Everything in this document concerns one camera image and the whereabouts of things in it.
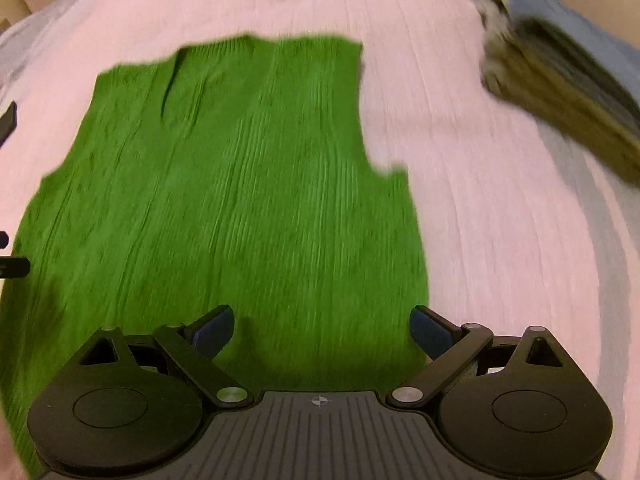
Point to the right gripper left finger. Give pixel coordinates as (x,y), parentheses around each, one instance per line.
(192,348)

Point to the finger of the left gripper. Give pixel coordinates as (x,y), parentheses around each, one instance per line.
(14,267)

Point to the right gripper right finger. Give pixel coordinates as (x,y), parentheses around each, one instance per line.
(451,350)

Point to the green knit sweater vest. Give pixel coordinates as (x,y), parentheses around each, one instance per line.
(229,173)

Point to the folded olive grey garments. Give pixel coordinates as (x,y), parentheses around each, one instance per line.
(535,67)

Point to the folded blue garment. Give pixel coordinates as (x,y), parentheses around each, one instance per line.
(603,53)

